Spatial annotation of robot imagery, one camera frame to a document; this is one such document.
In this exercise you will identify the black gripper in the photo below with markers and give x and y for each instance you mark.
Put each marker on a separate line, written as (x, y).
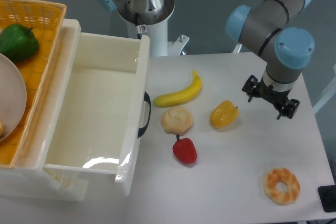
(255, 89)

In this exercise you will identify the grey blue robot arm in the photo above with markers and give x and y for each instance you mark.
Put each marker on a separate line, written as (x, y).
(263, 30)

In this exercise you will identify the yellow bell pepper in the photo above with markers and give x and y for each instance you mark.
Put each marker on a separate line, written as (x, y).
(223, 115)

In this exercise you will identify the yellow banana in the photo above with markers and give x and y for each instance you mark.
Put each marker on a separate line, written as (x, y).
(182, 96)

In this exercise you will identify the round cream bread bun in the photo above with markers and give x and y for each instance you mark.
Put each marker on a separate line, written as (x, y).
(176, 120)

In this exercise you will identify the red bell pepper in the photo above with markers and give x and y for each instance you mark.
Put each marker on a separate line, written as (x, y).
(184, 150)

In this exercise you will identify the black device at edge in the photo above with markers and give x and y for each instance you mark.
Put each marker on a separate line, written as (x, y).
(327, 196)

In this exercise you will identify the white plastic drawer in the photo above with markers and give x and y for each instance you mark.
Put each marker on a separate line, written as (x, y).
(96, 135)

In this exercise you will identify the orange woven basket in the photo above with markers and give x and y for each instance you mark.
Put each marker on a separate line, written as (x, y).
(46, 20)

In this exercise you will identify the white drawer cabinet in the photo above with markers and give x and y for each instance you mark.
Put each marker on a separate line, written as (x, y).
(29, 177)

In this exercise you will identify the beige round plate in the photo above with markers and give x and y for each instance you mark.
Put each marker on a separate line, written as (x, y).
(13, 96)

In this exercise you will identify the green bell pepper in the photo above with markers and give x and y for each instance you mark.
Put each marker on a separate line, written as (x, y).
(18, 42)

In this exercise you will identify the glazed ring donut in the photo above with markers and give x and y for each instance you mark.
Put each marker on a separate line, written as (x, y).
(285, 176)

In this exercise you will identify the black drawer handle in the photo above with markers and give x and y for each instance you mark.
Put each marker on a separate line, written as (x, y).
(146, 115)

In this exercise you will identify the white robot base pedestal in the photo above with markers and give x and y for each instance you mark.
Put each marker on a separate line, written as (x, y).
(150, 18)

